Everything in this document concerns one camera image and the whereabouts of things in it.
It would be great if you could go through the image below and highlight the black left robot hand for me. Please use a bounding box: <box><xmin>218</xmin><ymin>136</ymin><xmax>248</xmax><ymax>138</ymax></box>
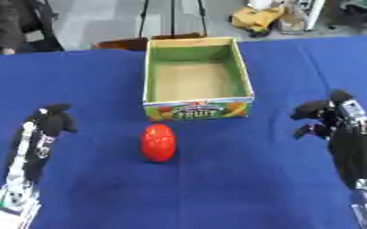
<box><xmin>3</xmin><ymin>103</ymin><xmax>81</xmax><ymax>183</ymax></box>

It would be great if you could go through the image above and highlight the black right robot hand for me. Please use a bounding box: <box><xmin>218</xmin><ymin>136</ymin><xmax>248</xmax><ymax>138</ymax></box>
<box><xmin>288</xmin><ymin>89</ymin><xmax>367</xmax><ymax>190</ymax></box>

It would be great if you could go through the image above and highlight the cardboard box with green inside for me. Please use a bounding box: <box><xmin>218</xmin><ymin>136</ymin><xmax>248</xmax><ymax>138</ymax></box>
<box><xmin>141</xmin><ymin>36</ymin><xmax>256</xmax><ymax>123</ymax></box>

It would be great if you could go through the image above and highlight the red oval toy fruit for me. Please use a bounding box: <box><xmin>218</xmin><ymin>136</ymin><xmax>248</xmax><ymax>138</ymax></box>
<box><xmin>140</xmin><ymin>123</ymin><xmax>177</xmax><ymax>164</ymax></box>

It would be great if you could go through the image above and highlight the person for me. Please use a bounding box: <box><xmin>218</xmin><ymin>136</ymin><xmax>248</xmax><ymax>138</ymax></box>
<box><xmin>0</xmin><ymin>0</ymin><xmax>66</xmax><ymax>55</ymax></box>

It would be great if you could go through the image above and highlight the brown wooden base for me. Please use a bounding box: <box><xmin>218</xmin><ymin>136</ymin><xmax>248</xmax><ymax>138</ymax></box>
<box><xmin>90</xmin><ymin>32</ymin><xmax>209</xmax><ymax>52</ymax></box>

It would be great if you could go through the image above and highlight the black chair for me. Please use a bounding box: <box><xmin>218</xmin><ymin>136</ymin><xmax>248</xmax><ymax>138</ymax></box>
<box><xmin>326</xmin><ymin>0</ymin><xmax>367</xmax><ymax>37</ymax></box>

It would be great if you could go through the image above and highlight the black tripod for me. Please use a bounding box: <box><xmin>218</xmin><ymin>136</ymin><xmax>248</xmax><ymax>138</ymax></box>
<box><xmin>136</xmin><ymin>0</ymin><xmax>210</xmax><ymax>39</ymax></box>

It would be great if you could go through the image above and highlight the yellow bag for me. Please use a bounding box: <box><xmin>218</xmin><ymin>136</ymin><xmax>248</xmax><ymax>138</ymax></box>
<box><xmin>228</xmin><ymin>4</ymin><xmax>287</xmax><ymax>34</ymax></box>

